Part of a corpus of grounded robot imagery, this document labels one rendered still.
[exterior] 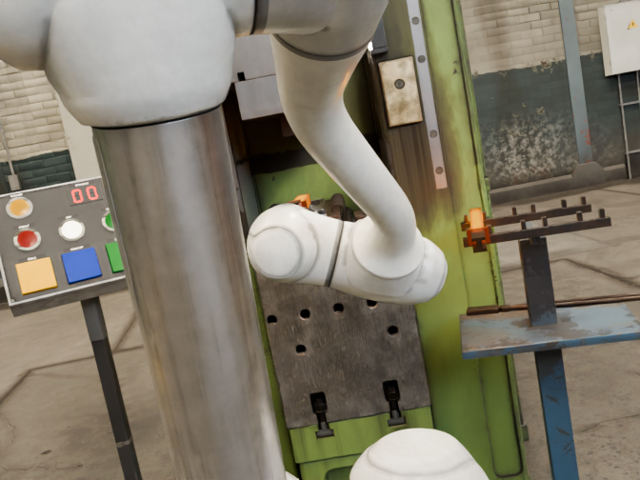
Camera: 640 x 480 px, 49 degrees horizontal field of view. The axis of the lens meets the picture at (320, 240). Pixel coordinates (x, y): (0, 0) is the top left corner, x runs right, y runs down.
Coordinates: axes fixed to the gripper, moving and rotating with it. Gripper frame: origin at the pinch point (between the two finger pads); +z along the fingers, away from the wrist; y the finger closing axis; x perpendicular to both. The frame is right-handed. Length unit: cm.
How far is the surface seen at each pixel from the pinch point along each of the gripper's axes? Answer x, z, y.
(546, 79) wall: 13, 680, 253
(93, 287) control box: -11, 23, -51
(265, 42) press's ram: 38, 45, -3
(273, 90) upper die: 26, 44, -3
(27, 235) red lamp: 3, 25, -64
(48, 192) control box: 12, 33, -60
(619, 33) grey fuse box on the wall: 47, 675, 337
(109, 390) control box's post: -40, 34, -58
